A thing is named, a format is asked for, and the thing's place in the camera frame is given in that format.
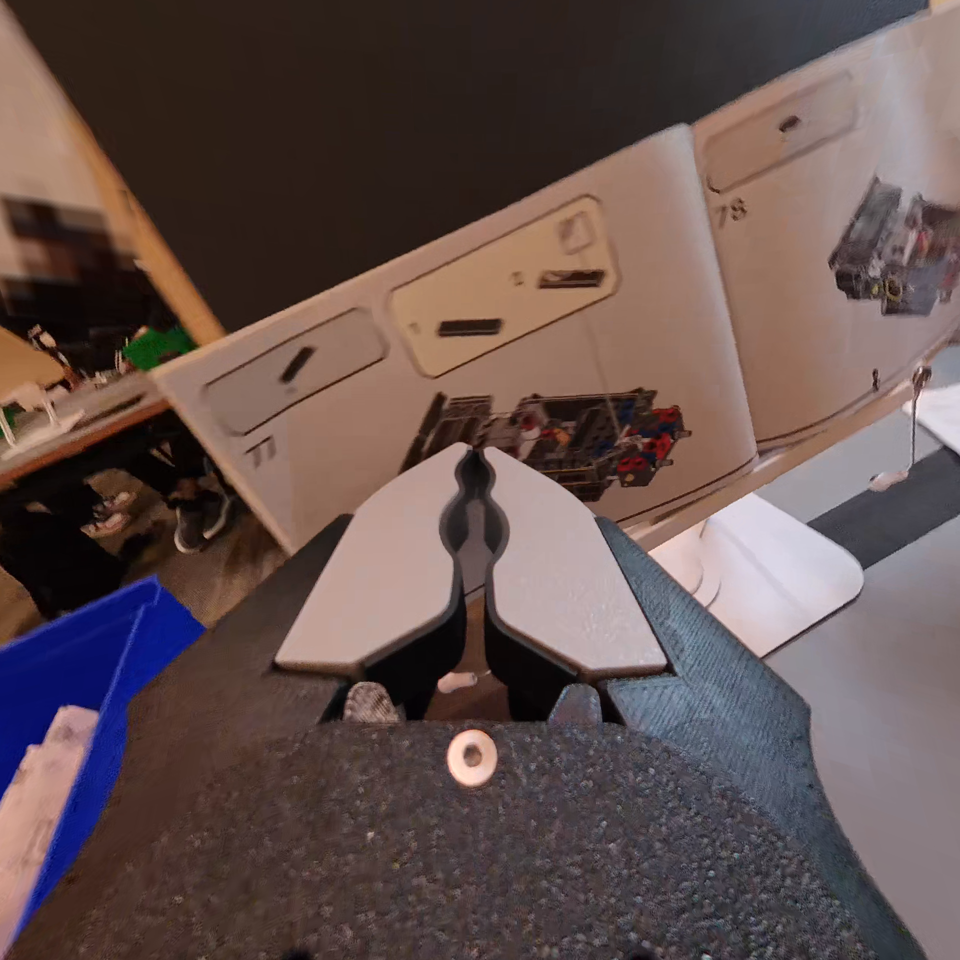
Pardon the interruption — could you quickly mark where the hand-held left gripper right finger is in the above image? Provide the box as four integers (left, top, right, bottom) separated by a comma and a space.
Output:
483, 447, 669, 723

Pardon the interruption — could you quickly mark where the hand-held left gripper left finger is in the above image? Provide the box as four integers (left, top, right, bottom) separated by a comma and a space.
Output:
273, 442, 475, 721

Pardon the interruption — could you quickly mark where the lego instruction booklet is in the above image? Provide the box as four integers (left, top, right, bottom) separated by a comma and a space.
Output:
153, 0, 960, 556

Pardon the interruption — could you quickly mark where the white book stand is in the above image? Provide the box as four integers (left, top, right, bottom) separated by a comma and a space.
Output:
622, 363, 960, 661

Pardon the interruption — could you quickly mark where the blue plastic bin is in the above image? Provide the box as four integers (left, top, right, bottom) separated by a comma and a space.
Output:
0, 576, 205, 931

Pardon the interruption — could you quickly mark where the green plastic bin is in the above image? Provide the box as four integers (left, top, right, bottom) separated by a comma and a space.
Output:
123, 326, 200, 370

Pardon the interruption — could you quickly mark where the wooden top background desk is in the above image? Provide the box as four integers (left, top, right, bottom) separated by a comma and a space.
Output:
0, 375, 172, 489

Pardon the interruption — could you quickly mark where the black backdrop board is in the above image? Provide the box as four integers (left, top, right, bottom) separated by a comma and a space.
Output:
15, 0, 931, 354

